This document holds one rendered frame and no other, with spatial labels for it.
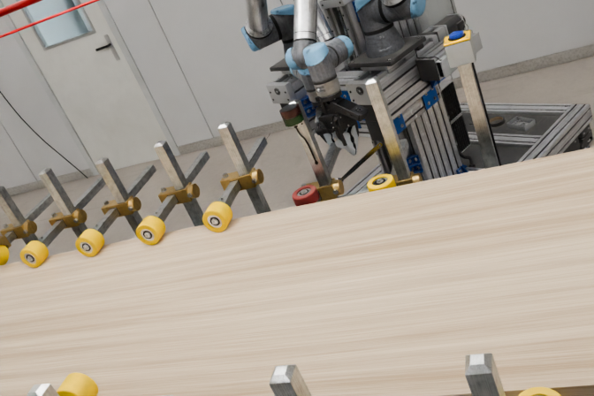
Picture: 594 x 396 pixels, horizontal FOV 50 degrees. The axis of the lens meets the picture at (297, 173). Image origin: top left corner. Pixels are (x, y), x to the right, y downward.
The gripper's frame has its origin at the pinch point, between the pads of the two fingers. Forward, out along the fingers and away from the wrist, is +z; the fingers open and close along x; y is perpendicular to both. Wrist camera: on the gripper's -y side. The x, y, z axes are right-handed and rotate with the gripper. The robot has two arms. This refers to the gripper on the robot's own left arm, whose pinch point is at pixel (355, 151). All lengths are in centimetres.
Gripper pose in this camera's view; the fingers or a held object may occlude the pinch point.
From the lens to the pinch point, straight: 202.6
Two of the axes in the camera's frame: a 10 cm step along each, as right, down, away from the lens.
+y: -6.8, -0.2, 7.3
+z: 3.4, 8.7, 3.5
